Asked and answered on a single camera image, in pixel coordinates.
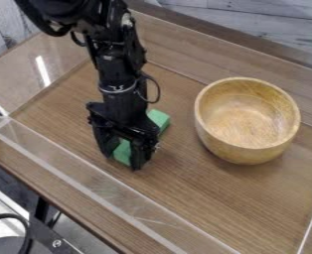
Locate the brown wooden bowl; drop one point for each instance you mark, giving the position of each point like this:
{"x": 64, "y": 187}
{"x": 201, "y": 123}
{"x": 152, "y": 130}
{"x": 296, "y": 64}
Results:
{"x": 246, "y": 120}

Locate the clear acrylic tray walls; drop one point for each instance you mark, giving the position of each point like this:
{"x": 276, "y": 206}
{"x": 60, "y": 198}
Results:
{"x": 190, "y": 203}

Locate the black table leg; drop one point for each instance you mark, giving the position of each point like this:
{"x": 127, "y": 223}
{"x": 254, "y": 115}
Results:
{"x": 41, "y": 210}

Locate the black office chair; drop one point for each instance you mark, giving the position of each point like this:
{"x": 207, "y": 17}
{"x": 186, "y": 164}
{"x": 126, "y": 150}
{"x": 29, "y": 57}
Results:
{"x": 36, "y": 233}

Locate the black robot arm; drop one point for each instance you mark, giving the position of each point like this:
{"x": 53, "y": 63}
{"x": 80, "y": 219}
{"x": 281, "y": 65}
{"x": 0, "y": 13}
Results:
{"x": 103, "y": 27}

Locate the green rectangular block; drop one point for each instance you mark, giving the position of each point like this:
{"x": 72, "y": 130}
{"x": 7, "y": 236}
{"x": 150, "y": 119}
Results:
{"x": 122, "y": 153}

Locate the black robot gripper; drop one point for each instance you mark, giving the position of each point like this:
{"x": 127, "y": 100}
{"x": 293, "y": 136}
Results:
{"x": 119, "y": 117}

